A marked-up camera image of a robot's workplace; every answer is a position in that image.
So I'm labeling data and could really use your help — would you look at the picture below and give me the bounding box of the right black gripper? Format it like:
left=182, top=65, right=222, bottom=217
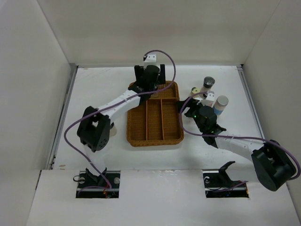
left=176, top=97, right=210, bottom=133

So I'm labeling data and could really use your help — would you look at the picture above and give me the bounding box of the black grinder top spice bottle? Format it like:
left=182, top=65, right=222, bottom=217
left=200, top=76, right=215, bottom=92

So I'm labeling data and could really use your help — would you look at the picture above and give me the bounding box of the black cap white spice bottle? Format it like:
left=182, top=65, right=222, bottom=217
left=110, top=125, right=117, bottom=137

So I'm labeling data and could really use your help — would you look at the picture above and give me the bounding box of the black cap brown spice bottle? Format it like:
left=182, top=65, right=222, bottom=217
left=151, top=90, right=159, bottom=98

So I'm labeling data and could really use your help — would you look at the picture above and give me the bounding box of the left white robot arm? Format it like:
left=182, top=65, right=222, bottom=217
left=77, top=64, right=166, bottom=153

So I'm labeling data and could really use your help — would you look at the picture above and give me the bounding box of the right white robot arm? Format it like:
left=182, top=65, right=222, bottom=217
left=176, top=97, right=301, bottom=192

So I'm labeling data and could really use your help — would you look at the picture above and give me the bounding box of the yellow lid spice bottle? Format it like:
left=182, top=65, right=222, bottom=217
left=190, top=87, right=200, bottom=98

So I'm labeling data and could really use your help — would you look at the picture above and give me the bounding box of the silver lid blue label jar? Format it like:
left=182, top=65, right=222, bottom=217
left=213, top=96, right=229, bottom=116

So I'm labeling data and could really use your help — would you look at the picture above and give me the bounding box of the brown wicker divided tray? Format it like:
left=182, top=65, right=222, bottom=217
left=127, top=81, right=184, bottom=147

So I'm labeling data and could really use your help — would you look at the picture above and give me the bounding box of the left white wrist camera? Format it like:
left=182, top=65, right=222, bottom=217
left=143, top=53, right=157, bottom=69

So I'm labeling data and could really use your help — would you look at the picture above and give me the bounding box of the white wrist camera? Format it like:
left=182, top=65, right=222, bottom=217
left=143, top=53, right=157, bottom=69
left=196, top=91, right=215, bottom=107

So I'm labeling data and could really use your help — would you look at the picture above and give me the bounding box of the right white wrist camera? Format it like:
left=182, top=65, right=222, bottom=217
left=196, top=91, right=215, bottom=107

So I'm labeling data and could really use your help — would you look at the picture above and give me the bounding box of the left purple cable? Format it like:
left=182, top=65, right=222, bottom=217
left=64, top=49, right=177, bottom=197

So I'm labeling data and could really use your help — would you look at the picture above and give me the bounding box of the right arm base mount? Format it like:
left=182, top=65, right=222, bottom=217
left=203, top=161, right=249, bottom=198

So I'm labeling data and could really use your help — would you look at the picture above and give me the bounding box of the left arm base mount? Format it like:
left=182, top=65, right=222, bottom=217
left=73, top=168, right=121, bottom=199

